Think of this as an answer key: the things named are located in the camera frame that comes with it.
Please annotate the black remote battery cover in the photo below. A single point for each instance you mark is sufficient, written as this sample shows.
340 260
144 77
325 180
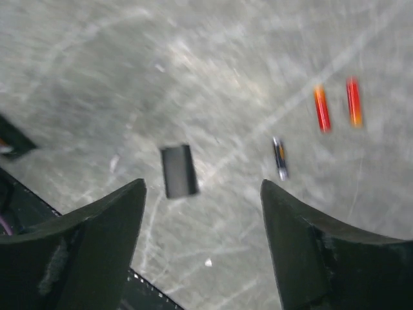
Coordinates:
179 173

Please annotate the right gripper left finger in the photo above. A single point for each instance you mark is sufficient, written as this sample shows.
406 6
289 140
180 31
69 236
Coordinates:
79 260

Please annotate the black slim remote control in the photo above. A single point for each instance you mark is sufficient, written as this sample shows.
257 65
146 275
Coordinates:
14 143

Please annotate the dark battery lowest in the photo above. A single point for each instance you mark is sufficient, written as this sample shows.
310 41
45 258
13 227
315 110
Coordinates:
279 154

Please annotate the red orange battery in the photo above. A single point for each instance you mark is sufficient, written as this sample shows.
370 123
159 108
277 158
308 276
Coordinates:
322 109
354 103

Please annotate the black base bar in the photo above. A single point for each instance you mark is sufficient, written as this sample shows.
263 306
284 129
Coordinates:
26 210

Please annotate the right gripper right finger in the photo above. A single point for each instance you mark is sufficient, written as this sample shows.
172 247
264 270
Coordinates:
323 263

